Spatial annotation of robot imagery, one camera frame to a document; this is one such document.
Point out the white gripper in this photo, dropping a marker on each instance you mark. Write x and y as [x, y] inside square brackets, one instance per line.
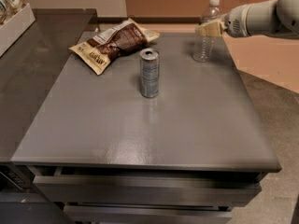
[234, 23]

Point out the clear plastic water bottle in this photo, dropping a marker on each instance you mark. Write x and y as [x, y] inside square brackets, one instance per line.
[203, 45]

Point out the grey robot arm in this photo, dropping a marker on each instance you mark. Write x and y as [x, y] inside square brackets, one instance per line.
[273, 18]

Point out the silver redbull can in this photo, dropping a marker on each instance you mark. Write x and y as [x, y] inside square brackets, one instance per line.
[149, 72]

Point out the brown chip bag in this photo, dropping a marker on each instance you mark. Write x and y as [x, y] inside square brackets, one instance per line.
[101, 50]

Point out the upper grey drawer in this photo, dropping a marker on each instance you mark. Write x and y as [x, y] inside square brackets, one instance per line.
[158, 189]

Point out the grey drawer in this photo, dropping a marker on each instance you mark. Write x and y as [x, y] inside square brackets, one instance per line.
[138, 215]
[158, 189]

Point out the white snack box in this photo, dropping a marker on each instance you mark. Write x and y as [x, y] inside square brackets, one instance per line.
[15, 27]

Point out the snack packets in box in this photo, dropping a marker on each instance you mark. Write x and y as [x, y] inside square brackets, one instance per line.
[8, 8]

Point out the lower grey drawer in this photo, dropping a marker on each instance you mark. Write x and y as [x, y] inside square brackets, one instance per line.
[138, 215]

